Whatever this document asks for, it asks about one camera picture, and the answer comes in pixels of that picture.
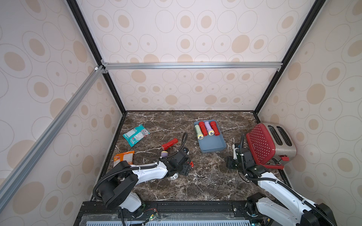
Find blue storage tray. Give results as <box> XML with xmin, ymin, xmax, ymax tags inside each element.
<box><xmin>194</xmin><ymin>120</ymin><xmax>226</xmax><ymax>153</ymax></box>

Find red flashlight diagonal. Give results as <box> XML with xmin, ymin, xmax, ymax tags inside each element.
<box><xmin>209</xmin><ymin>121</ymin><xmax>220</xmax><ymax>136</ymax></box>

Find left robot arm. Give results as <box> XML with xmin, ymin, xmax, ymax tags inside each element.
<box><xmin>92</xmin><ymin>132</ymin><xmax>192</xmax><ymax>213</ymax></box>

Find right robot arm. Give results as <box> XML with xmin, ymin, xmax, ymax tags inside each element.
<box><xmin>227</xmin><ymin>135</ymin><xmax>337</xmax><ymax>226</ymax></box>

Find purple flashlight yellow head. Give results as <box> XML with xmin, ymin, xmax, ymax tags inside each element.
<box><xmin>160</xmin><ymin>151</ymin><xmax>168</xmax><ymax>158</ymax></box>

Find red and steel toaster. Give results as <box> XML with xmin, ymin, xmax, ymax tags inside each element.
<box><xmin>246</xmin><ymin>123</ymin><xmax>297</xmax><ymax>170</ymax></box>

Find orange snack packet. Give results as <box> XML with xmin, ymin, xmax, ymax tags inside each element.
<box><xmin>113</xmin><ymin>151</ymin><xmax>135</xmax><ymax>167</ymax></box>

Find teal snack packet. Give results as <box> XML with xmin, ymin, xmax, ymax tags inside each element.
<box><xmin>123</xmin><ymin>124</ymin><xmax>150</xmax><ymax>147</ymax></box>

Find horizontal aluminium rail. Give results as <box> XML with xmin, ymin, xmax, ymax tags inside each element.
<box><xmin>95</xmin><ymin>61</ymin><xmax>283</xmax><ymax>72</ymax></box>

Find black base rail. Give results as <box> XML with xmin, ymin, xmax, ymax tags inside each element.
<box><xmin>73</xmin><ymin>200</ymin><xmax>319</xmax><ymax>226</ymax></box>

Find left diagonal aluminium rail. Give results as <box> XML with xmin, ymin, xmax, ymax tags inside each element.
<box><xmin>1</xmin><ymin>65</ymin><xmax>104</xmax><ymax>211</ymax></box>

